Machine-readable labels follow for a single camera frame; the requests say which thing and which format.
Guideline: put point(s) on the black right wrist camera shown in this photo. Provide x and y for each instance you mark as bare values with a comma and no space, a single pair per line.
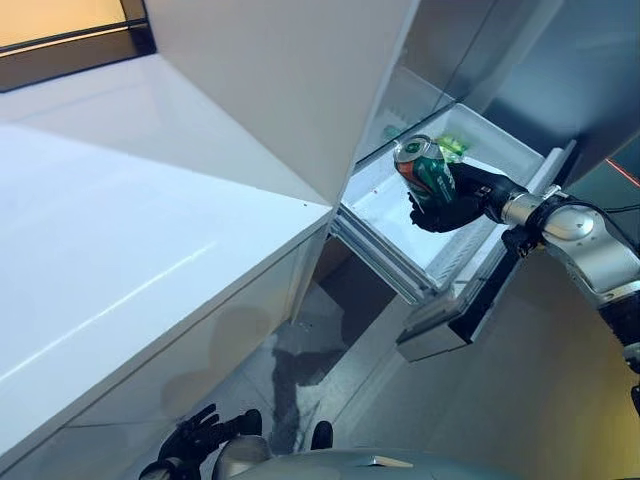
520,241

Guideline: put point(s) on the grey robot torso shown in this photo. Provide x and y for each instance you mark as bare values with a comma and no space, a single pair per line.
375,467

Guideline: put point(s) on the stainless steel fridge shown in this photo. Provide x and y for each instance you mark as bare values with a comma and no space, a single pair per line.
500,50

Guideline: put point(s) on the tall white cabinet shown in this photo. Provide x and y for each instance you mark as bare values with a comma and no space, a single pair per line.
275,90

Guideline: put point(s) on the white counter cabinet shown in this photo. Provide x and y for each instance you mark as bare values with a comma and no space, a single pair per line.
125,225

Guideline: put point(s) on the green orange soda can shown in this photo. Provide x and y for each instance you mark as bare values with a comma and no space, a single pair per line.
425,170

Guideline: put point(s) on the white fridge drawer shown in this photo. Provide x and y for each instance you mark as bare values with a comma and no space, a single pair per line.
380,210

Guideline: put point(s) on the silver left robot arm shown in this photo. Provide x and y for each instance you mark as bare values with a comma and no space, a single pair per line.
170,470

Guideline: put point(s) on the amber window with black frame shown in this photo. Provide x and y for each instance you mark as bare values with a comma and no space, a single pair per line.
60,30

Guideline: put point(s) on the silver left robot leg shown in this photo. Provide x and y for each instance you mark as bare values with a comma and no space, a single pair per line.
245,450

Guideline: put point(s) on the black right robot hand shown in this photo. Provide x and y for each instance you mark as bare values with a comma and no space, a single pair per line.
475,200

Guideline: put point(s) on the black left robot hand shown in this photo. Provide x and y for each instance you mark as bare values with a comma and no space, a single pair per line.
190,440

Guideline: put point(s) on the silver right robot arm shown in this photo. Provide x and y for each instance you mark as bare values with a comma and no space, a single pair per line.
590,240

